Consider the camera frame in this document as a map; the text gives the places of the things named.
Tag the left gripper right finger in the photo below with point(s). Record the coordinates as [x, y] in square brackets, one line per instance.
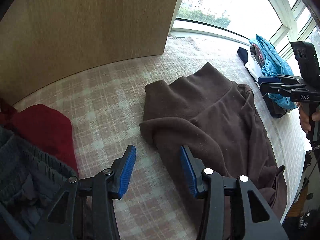
[251, 215]

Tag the red garment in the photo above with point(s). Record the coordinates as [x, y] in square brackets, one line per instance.
[43, 127]

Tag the person's right hand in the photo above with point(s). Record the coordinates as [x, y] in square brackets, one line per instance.
[305, 120]

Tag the brown fleece garment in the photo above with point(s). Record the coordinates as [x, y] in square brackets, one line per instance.
[217, 119]

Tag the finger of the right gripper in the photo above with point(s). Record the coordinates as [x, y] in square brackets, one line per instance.
[281, 79]
[292, 91]

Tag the grey ribbed knit garment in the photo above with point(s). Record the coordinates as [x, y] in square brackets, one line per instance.
[30, 179]

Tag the pink plaid table cloth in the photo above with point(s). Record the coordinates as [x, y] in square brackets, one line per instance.
[106, 106]

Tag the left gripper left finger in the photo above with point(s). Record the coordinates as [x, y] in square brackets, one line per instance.
[83, 208]

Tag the folded teal garment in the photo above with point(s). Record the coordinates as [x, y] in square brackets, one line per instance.
[274, 65]

